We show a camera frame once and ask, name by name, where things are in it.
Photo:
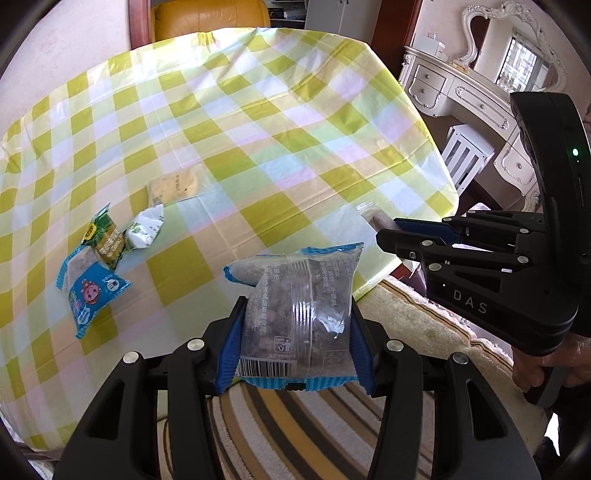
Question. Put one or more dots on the striped rug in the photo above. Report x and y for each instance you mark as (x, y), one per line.
(286, 429)

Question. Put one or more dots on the ornate white mirror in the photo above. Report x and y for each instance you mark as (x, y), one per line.
(512, 50)

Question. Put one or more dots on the speckled beige cake packet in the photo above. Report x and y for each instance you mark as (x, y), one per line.
(175, 187)

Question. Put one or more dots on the green snack packet yellow logo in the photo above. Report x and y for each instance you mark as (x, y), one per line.
(105, 240)

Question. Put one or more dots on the pale grey snack packet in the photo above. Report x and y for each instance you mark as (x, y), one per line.
(376, 217)

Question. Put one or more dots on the white cabinet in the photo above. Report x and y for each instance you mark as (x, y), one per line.
(332, 14)

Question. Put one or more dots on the green checkered tablecloth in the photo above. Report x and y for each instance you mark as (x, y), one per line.
(277, 115)

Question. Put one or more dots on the yellow leather chair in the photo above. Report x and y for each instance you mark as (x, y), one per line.
(207, 18)

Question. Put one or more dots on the small white box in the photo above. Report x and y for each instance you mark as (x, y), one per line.
(434, 45)

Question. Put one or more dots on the blue cartoon snack packet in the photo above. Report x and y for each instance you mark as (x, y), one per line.
(90, 293)

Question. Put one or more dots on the white slatted stool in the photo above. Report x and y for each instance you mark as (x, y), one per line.
(466, 152)

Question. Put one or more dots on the white floral snack packet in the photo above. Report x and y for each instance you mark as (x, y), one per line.
(145, 226)

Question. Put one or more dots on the cluttered open shelf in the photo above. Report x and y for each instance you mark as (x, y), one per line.
(286, 11)

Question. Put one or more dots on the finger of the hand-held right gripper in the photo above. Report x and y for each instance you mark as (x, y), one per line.
(406, 244)
(418, 227)

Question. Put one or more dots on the ornate white dresser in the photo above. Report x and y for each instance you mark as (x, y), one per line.
(461, 92)

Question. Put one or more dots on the blue clear dark snack packet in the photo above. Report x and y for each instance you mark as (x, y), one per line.
(295, 314)

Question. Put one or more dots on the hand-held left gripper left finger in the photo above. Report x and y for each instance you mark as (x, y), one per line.
(229, 350)

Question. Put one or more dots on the person's right hand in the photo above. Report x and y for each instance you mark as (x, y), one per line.
(525, 374)

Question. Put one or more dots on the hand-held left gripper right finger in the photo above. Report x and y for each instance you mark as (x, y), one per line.
(362, 355)

